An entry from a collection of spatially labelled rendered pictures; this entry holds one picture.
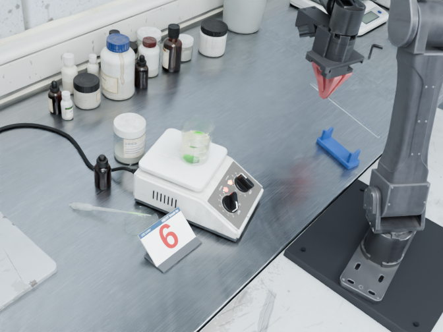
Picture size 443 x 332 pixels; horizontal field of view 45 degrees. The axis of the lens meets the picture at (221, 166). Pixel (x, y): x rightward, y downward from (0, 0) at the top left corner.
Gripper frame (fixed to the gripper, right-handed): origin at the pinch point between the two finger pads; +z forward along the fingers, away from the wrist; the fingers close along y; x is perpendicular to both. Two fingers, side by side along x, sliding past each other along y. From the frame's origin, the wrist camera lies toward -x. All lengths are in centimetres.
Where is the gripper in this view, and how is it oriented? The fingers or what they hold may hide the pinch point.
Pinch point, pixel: (324, 93)
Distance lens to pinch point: 113.1
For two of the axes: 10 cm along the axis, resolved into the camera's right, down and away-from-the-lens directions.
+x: 5.6, 6.0, -5.8
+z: -1.2, 7.5, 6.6
